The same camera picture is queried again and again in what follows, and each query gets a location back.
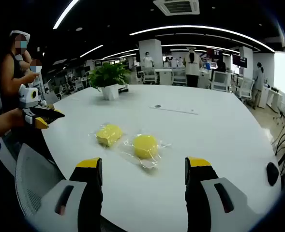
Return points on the square yellow wrapped cake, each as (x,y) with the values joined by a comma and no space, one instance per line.
(92,134)

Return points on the white head-mounted device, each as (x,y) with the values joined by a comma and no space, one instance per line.
(15,32)

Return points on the round yellow wrapped cake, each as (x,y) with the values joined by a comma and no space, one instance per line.
(147,164)

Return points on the straight ceiling light strip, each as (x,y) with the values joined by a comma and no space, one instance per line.
(64,13)

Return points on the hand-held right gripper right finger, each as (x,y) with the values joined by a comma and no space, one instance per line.
(195,193)

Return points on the white office chair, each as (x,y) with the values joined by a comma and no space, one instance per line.
(179,76)
(150,76)
(246,88)
(220,81)

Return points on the black computer mouse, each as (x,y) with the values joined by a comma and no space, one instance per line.
(273,174)

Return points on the small dark object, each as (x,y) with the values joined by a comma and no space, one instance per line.
(123,90)

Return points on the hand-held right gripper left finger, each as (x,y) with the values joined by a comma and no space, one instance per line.
(89,193)

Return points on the ceiling air conditioner vent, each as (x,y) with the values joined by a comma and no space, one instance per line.
(178,7)

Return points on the round yellow silicone block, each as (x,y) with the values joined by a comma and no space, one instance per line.
(145,146)

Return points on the long curved ceiling light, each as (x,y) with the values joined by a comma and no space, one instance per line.
(205,27)

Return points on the grey mesh office chair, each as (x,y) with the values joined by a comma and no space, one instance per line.
(28,178)

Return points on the potted green plant white pot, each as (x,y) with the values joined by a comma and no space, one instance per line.
(108,77)

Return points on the square yellow silicone block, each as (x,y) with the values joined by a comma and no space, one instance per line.
(108,134)

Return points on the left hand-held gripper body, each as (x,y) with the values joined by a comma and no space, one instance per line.
(28,99)

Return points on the wall screen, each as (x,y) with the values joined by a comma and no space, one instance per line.
(214,52)
(239,61)

